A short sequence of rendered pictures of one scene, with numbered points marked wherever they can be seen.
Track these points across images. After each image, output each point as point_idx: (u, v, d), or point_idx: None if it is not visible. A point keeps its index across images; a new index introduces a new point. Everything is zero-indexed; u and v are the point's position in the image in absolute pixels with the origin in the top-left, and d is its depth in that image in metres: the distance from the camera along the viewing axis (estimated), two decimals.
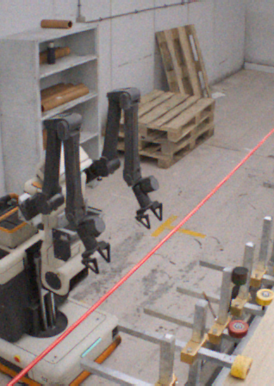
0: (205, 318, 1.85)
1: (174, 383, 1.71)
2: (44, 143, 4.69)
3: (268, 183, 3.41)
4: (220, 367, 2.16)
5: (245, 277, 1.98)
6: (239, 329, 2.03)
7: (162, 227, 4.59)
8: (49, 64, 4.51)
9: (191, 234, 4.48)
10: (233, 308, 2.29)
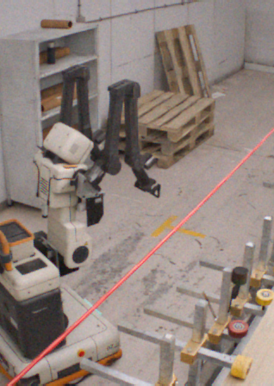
0: (205, 318, 1.85)
1: (174, 383, 1.71)
2: None
3: (268, 183, 3.41)
4: (220, 367, 2.16)
5: (245, 277, 1.98)
6: (239, 329, 2.03)
7: (162, 227, 4.59)
8: (49, 64, 4.51)
9: (191, 234, 4.48)
10: (233, 308, 2.29)
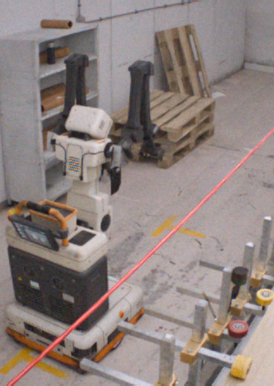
0: (205, 318, 1.85)
1: (174, 383, 1.71)
2: (44, 143, 4.69)
3: (268, 183, 3.41)
4: (220, 367, 2.16)
5: (245, 277, 1.98)
6: (239, 329, 2.03)
7: (162, 227, 4.59)
8: (49, 64, 4.51)
9: (191, 234, 4.48)
10: (233, 308, 2.29)
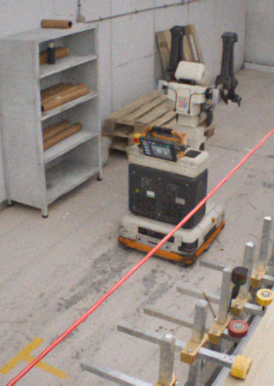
0: (205, 318, 1.85)
1: (174, 383, 1.71)
2: (44, 143, 4.69)
3: (268, 183, 3.41)
4: (220, 367, 2.16)
5: (245, 277, 1.98)
6: (239, 329, 2.03)
7: None
8: (49, 64, 4.51)
9: None
10: (233, 308, 2.29)
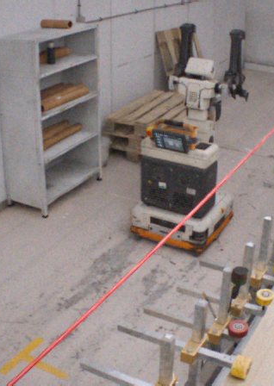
0: (205, 318, 1.85)
1: (174, 383, 1.71)
2: (44, 143, 4.69)
3: (268, 183, 3.41)
4: (220, 367, 2.16)
5: (245, 277, 1.98)
6: (239, 329, 2.03)
7: None
8: (49, 64, 4.51)
9: None
10: (233, 308, 2.29)
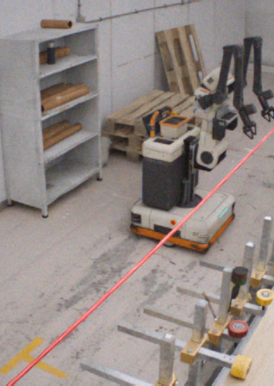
0: (205, 318, 1.85)
1: (174, 383, 1.71)
2: (44, 143, 4.69)
3: (268, 183, 3.41)
4: (220, 367, 2.16)
5: (245, 277, 1.98)
6: (239, 329, 2.03)
7: None
8: (49, 64, 4.51)
9: None
10: (233, 308, 2.29)
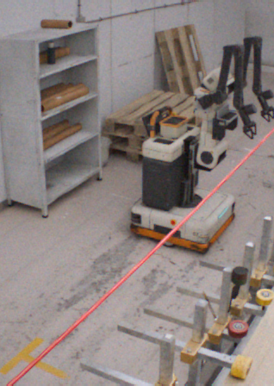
0: (205, 318, 1.85)
1: (174, 383, 1.71)
2: (44, 143, 4.69)
3: (268, 183, 3.41)
4: (220, 367, 2.16)
5: (245, 277, 1.98)
6: (239, 329, 2.03)
7: None
8: (49, 64, 4.51)
9: None
10: (233, 308, 2.29)
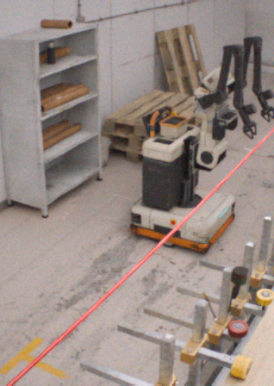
0: (205, 318, 1.85)
1: (174, 383, 1.71)
2: (44, 143, 4.69)
3: (268, 183, 3.41)
4: (220, 367, 2.16)
5: (245, 277, 1.98)
6: (239, 329, 2.03)
7: None
8: (49, 64, 4.51)
9: None
10: (233, 308, 2.29)
